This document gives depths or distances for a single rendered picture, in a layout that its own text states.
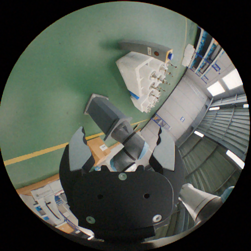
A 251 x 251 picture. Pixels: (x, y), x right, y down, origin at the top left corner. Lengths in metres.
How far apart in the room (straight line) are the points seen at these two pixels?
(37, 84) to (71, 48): 0.23
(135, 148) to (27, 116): 0.67
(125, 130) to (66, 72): 0.47
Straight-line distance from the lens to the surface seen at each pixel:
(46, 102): 0.49
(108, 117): 0.43
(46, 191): 1.71
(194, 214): 0.24
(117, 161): 0.44
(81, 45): 0.46
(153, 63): 0.57
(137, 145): 0.41
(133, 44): 0.48
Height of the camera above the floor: 0.43
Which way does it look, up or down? 15 degrees down
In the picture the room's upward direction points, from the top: 134 degrees clockwise
